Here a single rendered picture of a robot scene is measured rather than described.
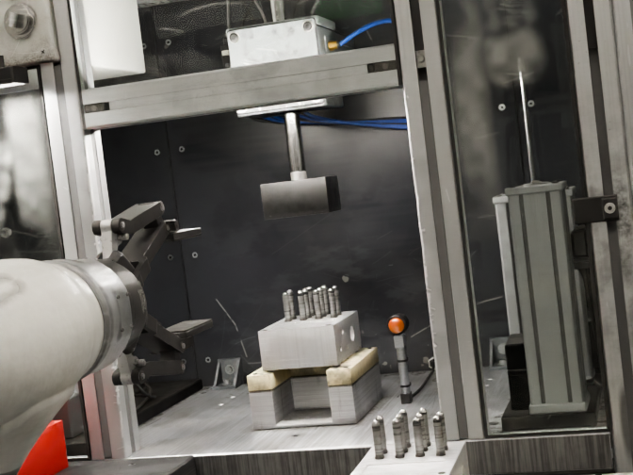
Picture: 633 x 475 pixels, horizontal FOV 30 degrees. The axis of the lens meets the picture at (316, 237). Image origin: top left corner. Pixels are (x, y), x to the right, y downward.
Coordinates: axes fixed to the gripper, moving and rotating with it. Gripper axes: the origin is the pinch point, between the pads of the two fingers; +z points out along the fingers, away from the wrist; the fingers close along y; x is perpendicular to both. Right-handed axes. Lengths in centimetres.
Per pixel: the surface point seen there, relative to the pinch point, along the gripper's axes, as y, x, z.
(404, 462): -19.6, -17.5, 6.4
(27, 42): 27.1, 23.4, 20.4
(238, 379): -20, 19, 62
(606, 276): -5.5, -37.2, 21.4
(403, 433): -17.7, -16.9, 10.1
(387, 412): -21.5, -9.1, 37.6
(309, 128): 15, 4, 64
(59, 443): -18.3, 24.5, 17.6
